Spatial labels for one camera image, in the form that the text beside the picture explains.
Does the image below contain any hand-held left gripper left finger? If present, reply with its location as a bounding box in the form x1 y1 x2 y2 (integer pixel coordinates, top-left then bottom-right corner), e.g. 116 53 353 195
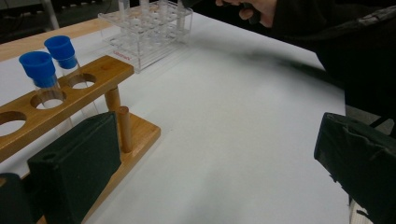
27 111 122 224

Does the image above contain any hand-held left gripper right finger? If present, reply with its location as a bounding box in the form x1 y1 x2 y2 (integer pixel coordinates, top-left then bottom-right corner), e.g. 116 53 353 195
313 112 396 224

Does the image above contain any wooden test tube rack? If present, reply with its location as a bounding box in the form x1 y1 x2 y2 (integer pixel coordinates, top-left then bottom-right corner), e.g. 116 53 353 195
0 55 162 224

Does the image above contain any blue capped test tube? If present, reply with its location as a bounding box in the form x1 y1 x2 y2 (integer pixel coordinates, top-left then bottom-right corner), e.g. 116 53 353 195
43 35 101 120
18 50 76 138

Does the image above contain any clear acrylic test tube rack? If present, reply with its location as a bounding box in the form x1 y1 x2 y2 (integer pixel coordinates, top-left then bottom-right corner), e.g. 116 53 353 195
97 1 194 74

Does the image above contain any grey metal stand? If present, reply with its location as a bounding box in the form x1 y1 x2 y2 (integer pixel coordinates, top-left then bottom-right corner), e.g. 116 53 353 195
39 0 61 31

